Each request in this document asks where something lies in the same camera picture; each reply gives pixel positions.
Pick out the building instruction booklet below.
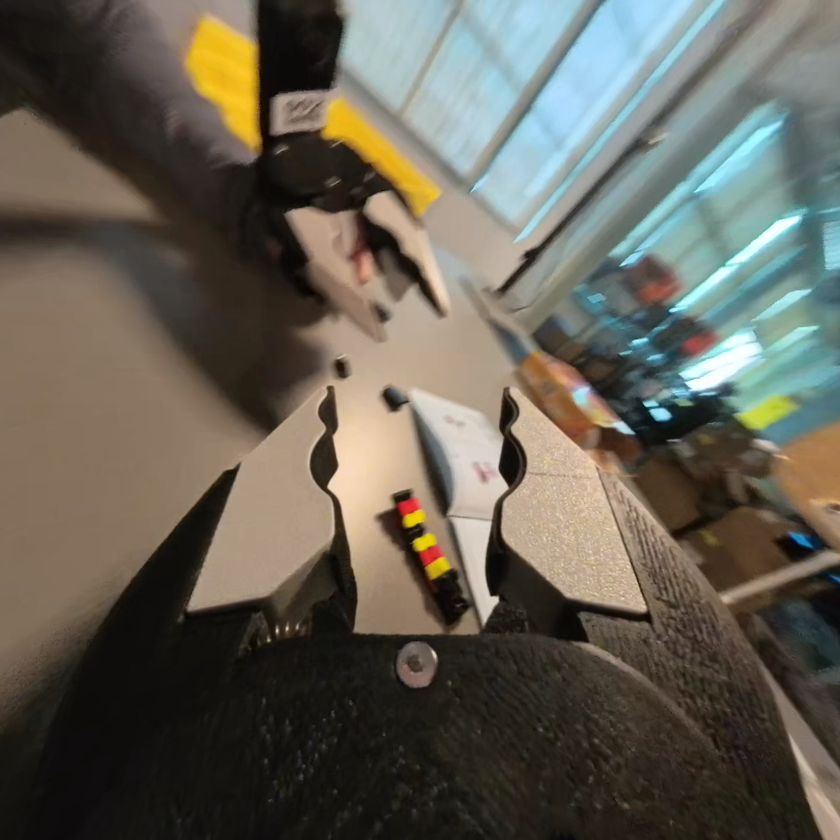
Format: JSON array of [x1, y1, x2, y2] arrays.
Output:
[[406, 387, 522, 627]]

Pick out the large glass window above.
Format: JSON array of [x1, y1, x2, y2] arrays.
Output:
[[341, 0, 840, 395]]

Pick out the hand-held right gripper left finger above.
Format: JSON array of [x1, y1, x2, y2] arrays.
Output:
[[185, 386, 360, 634]]

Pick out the brown cardboard boxes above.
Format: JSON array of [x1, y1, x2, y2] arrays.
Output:
[[630, 453, 802, 592]]

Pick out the person's left forearm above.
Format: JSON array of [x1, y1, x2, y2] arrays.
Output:
[[0, 0, 266, 224]]

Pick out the yellow sign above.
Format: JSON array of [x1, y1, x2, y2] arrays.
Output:
[[735, 394, 802, 431]]

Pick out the black yellow red brick assembly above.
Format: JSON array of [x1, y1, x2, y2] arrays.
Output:
[[392, 489, 471, 626]]

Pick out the orange cardboard box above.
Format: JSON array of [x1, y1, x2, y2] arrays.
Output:
[[517, 350, 627, 450]]

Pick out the shelf with red crates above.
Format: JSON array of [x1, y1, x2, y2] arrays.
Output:
[[577, 256, 723, 368]]

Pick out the light wooden tabletop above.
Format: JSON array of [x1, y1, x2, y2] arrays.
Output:
[[777, 433, 840, 519]]

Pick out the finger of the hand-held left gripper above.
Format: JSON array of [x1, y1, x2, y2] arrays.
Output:
[[287, 213, 391, 343], [363, 185, 452, 319]]

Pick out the yellow plastic bin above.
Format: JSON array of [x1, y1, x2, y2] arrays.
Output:
[[185, 14, 442, 217]]

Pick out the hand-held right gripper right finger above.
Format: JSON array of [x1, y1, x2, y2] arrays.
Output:
[[484, 387, 652, 634]]

